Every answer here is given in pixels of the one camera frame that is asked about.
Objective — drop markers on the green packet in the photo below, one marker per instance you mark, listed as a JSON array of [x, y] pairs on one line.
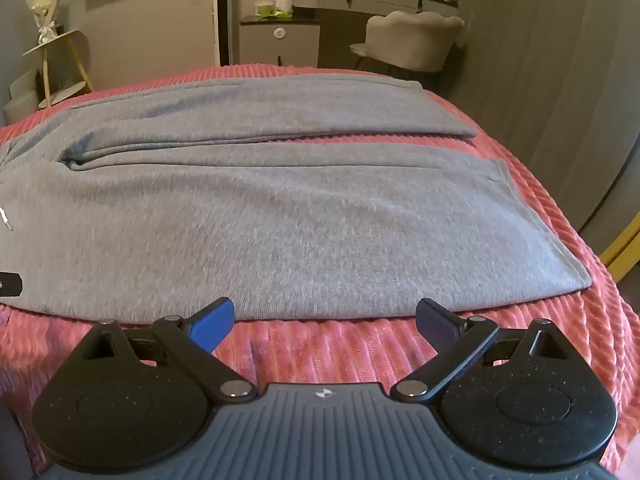
[[274, 15]]

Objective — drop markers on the grey bedside cabinet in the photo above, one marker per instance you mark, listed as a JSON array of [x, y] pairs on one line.
[[280, 42]]

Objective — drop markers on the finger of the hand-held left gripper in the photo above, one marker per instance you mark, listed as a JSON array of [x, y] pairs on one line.
[[9, 284]]

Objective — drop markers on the grey shell-back chair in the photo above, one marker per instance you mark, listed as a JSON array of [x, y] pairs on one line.
[[415, 40]]

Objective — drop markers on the white framed standing panel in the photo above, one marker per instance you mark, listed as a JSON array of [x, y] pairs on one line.
[[220, 10]]

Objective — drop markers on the white storage bin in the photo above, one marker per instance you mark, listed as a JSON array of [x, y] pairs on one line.
[[20, 95]]

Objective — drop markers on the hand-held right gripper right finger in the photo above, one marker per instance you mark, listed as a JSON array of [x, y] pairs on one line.
[[437, 325]]

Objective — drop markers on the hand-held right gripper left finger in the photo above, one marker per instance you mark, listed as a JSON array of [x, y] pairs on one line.
[[212, 322]]

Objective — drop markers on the wrapped flower bouquet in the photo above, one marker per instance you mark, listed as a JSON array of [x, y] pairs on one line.
[[45, 10]]

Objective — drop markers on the round white side table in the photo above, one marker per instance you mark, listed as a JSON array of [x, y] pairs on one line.
[[55, 40]]

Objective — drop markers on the pink ribbed blanket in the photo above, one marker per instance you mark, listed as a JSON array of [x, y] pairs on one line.
[[330, 355]]

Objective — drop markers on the grey pants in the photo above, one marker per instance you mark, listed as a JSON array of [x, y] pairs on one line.
[[280, 220]]

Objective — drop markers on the yellow furniture edge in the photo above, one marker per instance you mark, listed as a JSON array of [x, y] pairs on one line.
[[622, 250]]

